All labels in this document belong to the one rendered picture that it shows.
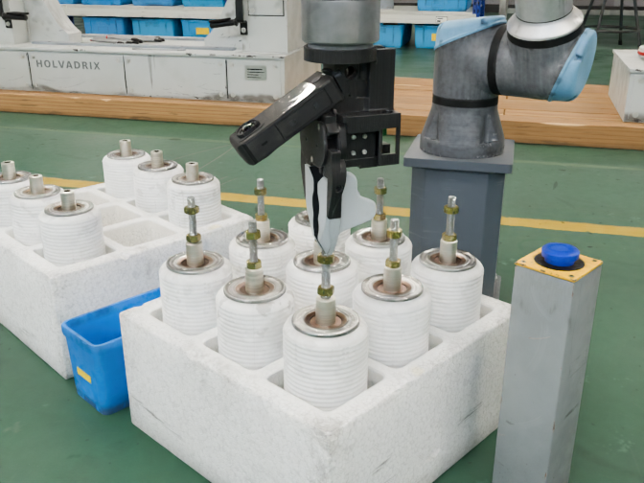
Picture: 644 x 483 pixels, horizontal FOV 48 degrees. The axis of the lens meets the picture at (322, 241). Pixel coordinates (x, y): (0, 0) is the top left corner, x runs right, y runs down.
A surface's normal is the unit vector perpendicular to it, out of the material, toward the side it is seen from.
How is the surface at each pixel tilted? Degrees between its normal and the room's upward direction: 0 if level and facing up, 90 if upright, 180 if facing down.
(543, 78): 111
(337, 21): 90
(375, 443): 90
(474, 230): 90
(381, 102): 90
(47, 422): 0
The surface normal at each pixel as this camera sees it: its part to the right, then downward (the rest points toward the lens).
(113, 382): 0.70, 0.29
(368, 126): 0.36, 0.35
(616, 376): 0.00, -0.93
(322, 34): -0.42, 0.33
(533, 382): -0.69, 0.27
